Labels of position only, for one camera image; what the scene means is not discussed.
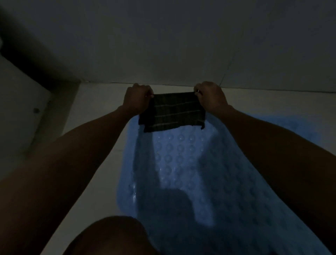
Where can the person's left hand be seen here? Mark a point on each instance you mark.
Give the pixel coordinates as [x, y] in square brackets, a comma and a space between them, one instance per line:
[136, 99]

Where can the person's right hand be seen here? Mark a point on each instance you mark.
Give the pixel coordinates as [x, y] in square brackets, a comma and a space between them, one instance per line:
[212, 98]

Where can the person's left fingers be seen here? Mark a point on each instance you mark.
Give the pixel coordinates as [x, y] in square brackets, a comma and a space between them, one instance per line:
[149, 94]

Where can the person's right fingers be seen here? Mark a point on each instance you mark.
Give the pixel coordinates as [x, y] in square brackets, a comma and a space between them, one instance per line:
[198, 92]

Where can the dark striped cloth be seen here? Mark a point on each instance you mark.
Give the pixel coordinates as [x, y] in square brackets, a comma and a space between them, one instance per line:
[172, 111]

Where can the person's right forearm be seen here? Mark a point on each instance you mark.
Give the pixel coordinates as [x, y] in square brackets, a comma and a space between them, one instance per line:
[283, 157]

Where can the person's left forearm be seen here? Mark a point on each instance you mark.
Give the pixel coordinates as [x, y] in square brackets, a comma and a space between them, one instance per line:
[60, 163]

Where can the blue bubble-textured bath mat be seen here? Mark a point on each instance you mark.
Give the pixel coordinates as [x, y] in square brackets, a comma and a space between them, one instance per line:
[210, 184]

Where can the white door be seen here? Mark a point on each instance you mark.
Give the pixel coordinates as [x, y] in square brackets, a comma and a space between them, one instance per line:
[18, 113]

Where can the person's knee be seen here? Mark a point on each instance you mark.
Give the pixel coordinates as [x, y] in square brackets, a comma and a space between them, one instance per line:
[110, 236]

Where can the dark door frame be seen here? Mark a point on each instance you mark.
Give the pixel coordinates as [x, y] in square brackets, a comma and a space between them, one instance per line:
[39, 65]

